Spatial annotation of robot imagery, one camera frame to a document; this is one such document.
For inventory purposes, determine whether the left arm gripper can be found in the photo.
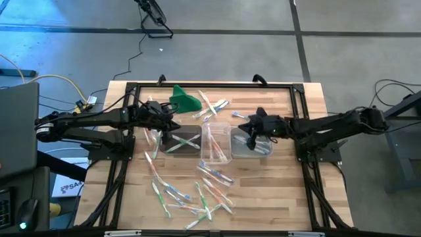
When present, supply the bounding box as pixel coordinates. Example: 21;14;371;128
136;101;182;143

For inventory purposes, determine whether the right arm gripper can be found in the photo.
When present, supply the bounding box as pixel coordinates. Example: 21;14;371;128
247;107;290;151

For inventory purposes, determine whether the green toothbrush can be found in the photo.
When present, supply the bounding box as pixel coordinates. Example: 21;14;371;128
193;98;227;117
151;180;172;219
203;183;235;214
170;133;201;151
151;131;162;159
184;203;222;230
165;133;201;153
194;182;212;221

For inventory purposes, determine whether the orange toothbrush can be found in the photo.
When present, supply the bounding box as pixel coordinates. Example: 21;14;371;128
143;128;154;147
195;165;232;187
143;151;162;182
206;126;215;159
166;203;207;214
209;131;229;163
198;90;218;115
201;176;235;205
210;130;224;161

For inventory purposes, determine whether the green cloth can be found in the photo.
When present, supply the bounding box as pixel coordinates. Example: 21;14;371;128
168;84;203;113

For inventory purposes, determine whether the light grey plastic bin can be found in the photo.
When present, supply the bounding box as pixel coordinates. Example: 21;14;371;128
230;127;274;160

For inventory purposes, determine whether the clear plastic bin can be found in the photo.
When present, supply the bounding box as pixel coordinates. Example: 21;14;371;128
201;122;232;165

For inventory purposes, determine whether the white sheet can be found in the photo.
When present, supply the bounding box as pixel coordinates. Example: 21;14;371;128
59;156;90;166

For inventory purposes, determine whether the black diagonal desk beam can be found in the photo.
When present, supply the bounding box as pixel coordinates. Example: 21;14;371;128
36;149;88;182

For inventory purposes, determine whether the white printed cardboard box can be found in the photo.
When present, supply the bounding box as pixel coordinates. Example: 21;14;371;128
51;173;86;198

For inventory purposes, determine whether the black floor fan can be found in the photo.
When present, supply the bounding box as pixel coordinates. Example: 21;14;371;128
134;0;174;40

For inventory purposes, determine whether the dark grey table stand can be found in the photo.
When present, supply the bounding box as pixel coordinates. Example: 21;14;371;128
371;90;421;195

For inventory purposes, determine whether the small yellow object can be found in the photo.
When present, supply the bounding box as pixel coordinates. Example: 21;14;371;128
49;202;62;218

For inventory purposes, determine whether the dark side desk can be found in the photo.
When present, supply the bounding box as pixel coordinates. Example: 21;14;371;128
0;166;51;233

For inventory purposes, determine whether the dark grey desk panel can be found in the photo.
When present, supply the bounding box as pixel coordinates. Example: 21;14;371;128
0;82;40;180

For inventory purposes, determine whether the black floor bar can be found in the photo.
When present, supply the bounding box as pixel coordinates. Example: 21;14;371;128
0;68;37;78

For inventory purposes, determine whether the black computer mouse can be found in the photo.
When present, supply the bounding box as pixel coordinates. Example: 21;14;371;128
16;198;39;232

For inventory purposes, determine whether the black keyboard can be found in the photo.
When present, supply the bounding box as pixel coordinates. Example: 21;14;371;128
0;188;14;230

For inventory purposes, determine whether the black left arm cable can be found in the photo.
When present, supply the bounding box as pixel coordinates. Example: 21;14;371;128
98;93;141;115

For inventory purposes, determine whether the black floor cable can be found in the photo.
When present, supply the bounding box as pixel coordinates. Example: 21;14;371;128
368;78;421;108
112;32;148;81

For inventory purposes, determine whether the yellow cable plug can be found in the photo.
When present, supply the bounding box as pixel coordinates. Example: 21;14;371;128
74;100;92;115

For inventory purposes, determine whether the silver frame bracket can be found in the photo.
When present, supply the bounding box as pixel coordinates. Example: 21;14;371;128
103;230;143;237
287;231;326;237

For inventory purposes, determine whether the yellow floor cable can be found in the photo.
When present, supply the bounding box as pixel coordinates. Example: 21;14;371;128
0;53;90;107

